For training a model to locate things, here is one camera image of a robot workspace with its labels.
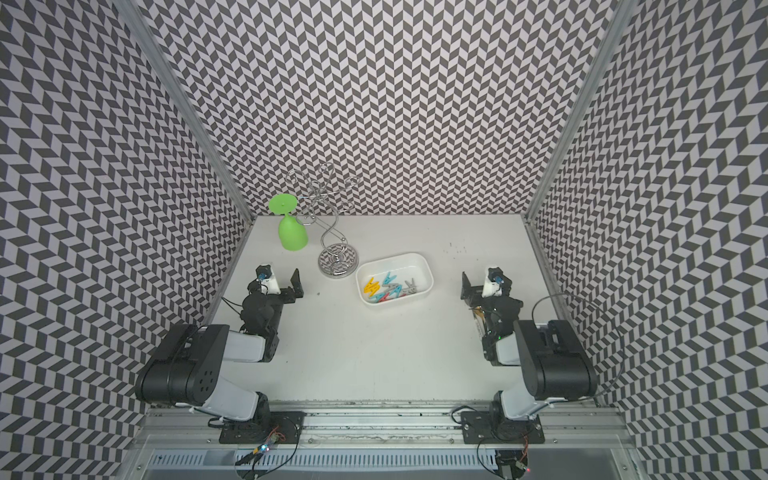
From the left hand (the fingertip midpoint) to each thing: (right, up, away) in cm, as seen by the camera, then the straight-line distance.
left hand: (282, 272), depth 90 cm
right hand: (+60, -1, -1) cm, 60 cm away
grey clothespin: (+40, -6, +8) cm, 41 cm away
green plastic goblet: (+5, +12, -5) cm, 14 cm away
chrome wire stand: (+16, +22, -8) cm, 28 cm away
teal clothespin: (+32, -3, +9) cm, 33 cm away
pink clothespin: (+31, -8, +6) cm, 33 cm away
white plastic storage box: (+43, +1, +12) cm, 44 cm away
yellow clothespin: (+27, -5, +8) cm, 28 cm away
